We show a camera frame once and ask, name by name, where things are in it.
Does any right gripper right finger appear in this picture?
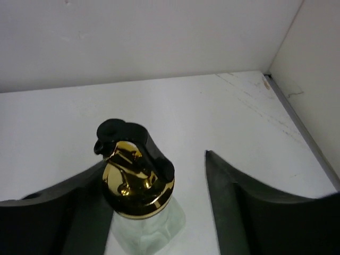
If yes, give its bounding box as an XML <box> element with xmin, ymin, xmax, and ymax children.
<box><xmin>205</xmin><ymin>150</ymin><xmax>339</xmax><ymax>254</ymax></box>

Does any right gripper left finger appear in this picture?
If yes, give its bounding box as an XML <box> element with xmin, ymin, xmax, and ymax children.
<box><xmin>1</xmin><ymin>161</ymin><xmax>113</xmax><ymax>254</ymax></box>

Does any clear oil bottle gold spout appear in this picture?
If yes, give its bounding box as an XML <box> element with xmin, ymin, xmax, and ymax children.
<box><xmin>93</xmin><ymin>118</ymin><xmax>185</xmax><ymax>254</ymax></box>

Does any metal rail right edge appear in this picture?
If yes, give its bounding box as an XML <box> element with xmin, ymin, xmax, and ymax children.
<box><xmin>264</xmin><ymin>74</ymin><xmax>339</xmax><ymax>191</ymax></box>

